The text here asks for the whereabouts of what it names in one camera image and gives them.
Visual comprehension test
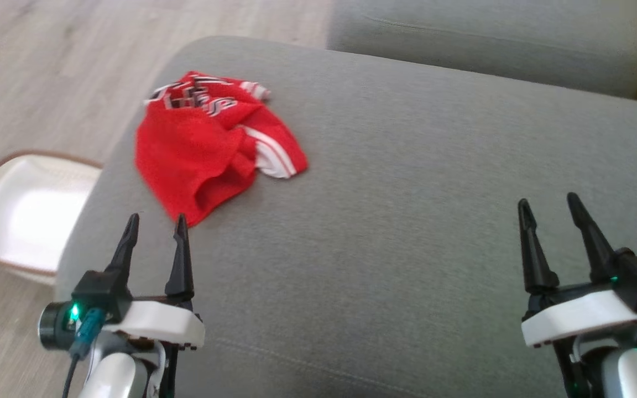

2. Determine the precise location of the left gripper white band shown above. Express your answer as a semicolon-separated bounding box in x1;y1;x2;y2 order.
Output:
103;213;206;351

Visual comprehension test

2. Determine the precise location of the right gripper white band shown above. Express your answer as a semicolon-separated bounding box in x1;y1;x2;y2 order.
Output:
519;192;637;349

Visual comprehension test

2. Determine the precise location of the red basketball jersey with lettering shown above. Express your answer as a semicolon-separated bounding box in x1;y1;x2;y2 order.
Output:
133;70;309;228

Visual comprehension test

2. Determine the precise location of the white laundry basket brown rim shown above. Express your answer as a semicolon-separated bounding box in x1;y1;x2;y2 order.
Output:
0;150;103;287

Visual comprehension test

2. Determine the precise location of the grey sofa seat cushion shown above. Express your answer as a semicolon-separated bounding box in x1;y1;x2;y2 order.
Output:
53;36;637;398

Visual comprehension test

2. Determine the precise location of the grey sofa back cushion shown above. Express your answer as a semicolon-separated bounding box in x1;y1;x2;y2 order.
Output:
327;0;637;100

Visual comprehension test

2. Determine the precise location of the left camera cable teal connector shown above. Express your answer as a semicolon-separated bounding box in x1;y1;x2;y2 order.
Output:
63;308;107;398

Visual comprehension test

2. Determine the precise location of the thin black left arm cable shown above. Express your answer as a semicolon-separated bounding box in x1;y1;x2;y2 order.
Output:
158;343;181;398

